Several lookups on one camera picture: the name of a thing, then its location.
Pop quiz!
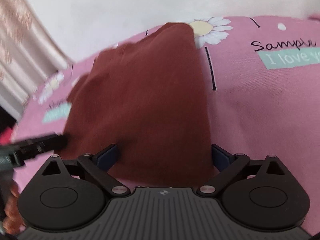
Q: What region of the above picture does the person's left hand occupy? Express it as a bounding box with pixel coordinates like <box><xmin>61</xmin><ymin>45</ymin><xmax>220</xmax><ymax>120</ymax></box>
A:
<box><xmin>3</xmin><ymin>180</ymin><xmax>24</xmax><ymax>235</ymax></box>

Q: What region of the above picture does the pink floral bed sheet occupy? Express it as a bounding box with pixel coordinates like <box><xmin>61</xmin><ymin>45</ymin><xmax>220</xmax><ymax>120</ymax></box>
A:
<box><xmin>11</xmin><ymin>15</ymin><xmax>320</xmax><ymax>237</ymax></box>

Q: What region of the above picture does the red cloth at edge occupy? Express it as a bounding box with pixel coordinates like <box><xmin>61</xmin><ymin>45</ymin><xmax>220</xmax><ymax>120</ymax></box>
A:
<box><xmin>0</xmin><ymin>127</ymin><xmax>12</xmax><ymax>145</ymax></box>

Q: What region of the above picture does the dark red knit garment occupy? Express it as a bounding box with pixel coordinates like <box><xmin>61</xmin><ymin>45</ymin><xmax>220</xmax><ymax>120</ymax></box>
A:
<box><xmin>59</xmin><ymin>23</ymin><xmax>213</xmax><ymax>186</ymax></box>

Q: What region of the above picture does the cream satin curtain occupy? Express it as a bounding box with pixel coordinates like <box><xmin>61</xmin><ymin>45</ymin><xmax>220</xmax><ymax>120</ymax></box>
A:
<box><xmin>1</xmin><ymin>0</ymin><xmax>72</xmax><ymax>120</ymax></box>

